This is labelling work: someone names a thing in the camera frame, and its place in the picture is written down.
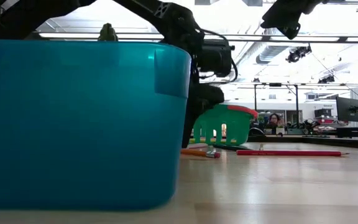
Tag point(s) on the teal plastic tray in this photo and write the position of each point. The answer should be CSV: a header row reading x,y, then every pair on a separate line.
x,y
73,124

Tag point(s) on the green cactus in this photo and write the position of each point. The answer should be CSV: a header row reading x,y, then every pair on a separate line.
x,y
107,32

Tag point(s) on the black background gantry frame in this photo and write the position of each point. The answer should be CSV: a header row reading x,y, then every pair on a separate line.
x,y
275,84

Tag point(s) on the orange pencil with eraser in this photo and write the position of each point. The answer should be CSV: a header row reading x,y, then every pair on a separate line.
x,y
197,152

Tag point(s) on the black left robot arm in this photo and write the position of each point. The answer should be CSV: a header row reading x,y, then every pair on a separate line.
x,y
172,18

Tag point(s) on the black computer monitor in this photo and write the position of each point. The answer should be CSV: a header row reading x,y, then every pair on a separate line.
x,y
348,109

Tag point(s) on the black aluminium table frame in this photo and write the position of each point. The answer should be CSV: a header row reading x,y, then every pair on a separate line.
x,y
337,143

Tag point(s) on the green basket with red rim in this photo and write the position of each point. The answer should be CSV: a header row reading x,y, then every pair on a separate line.
x,y
228,124

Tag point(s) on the black hanging device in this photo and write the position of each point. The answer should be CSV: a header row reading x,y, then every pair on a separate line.
x,y
297,53

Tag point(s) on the red pencil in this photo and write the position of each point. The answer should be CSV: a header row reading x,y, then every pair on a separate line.
x,y
291,153

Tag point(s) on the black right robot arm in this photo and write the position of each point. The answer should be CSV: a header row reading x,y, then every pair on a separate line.
x,y
281,15

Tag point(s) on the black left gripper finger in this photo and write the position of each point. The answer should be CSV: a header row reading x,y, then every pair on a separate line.
x,y
193,124

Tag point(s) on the black pencil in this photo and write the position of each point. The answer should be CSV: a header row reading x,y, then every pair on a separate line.
x,y
228,147

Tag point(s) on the light pink pen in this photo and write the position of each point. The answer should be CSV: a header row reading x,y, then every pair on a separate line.
x,y
199,145

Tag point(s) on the person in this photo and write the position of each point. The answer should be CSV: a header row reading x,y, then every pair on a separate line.
x,y
274,119

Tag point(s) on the dark background desk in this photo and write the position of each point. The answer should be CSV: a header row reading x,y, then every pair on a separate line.
x,y
353,132

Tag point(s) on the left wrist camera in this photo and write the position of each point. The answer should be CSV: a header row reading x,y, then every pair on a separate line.
x,y
214,57

